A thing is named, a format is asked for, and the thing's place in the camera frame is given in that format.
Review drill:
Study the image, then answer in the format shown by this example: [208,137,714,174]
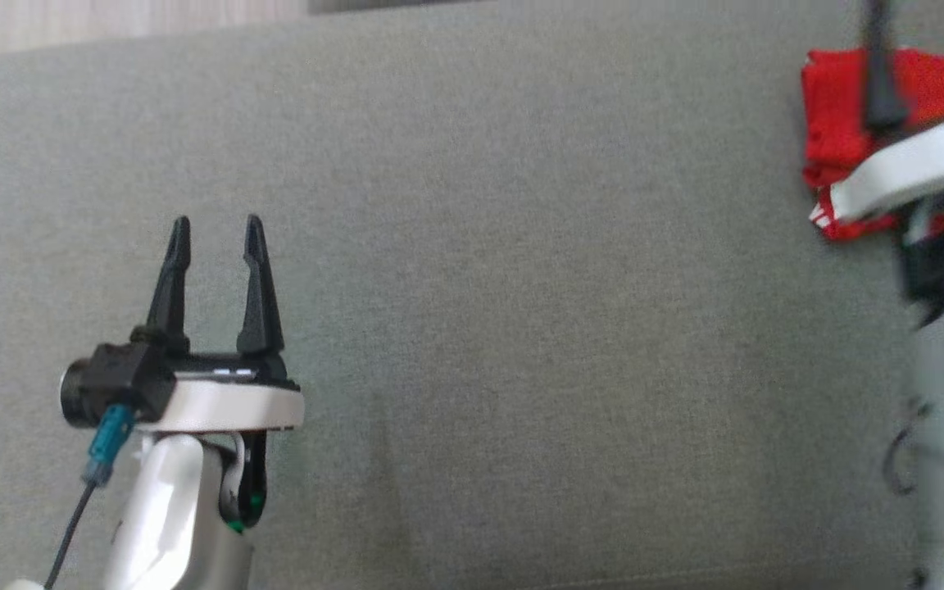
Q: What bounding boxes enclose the red white jersey shirt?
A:
[800,47,944,243]

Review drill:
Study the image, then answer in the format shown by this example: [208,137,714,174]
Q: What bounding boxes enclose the grey fabric sofa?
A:
[0,0,944,590]

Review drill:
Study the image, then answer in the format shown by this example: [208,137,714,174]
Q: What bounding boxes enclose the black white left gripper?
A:
[129,213,306,434]

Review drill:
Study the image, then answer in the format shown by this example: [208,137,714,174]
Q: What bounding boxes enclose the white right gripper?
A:
[828,0,944,225]

